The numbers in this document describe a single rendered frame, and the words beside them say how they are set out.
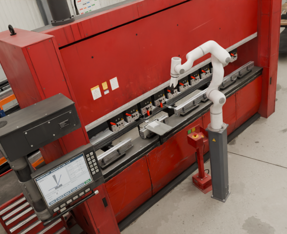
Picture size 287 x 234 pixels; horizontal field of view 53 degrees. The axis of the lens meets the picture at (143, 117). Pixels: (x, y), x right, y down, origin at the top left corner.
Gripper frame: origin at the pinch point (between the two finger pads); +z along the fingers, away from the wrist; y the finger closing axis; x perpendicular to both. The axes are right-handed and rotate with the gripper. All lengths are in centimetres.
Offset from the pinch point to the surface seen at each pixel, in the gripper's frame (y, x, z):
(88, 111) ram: 42, -67, 17
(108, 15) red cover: 4, -63, -61
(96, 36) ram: 17, -68, -46
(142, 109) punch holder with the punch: -12, -36, 39
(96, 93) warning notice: 30, -64, 3
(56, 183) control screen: 124, -41, 17
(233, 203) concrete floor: -17, 79, 141
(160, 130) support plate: -10, -13, 59
